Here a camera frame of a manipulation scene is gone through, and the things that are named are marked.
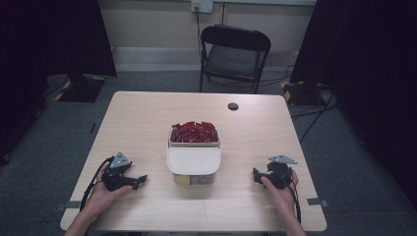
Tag black folding chair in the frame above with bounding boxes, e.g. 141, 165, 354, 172
199, 24, 272, 94

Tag black stand base yellow tape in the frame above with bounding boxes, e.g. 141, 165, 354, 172
279, 80, 326, 107
53, 73, 108, 103

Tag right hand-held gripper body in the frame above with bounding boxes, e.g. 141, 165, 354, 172
262, 154, 299, 191

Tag black floor cables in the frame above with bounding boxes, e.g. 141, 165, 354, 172
289, 88, 342, 145

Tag right hand-held gripper black cable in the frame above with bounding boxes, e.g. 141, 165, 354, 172
284, 176, 303, 226

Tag grey tape strip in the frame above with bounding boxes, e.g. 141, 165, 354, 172
306, 197, 330, 208
54, 200, 83, 211

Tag left hand-held gripper black cable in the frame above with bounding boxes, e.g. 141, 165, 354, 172
79, 156, 116, 212

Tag person's right hand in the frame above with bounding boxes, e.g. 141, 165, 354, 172
260, 168, 300, 220

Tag clear storage box white lid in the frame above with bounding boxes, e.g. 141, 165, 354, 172
165, 126, 222, 186

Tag pile of red packets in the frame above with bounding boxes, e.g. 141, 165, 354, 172
170, 121, 219, 144

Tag white wall socket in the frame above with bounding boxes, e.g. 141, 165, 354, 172
191, 0, 214, 15

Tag dark curtain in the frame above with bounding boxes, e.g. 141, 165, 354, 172
0, 0, 118, 165
289, 0, 417, 210

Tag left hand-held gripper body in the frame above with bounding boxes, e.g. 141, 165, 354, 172
100, 151, 135, 193

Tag hand-held gripper black cable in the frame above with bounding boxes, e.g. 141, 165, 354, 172
284, 176, 303, 226
79, 156, 116, 212

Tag person's left hand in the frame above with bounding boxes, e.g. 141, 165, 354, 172
84, 161, 134, 220

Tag black wall socket cable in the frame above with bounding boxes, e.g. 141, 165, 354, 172
195, 5, 204, 62

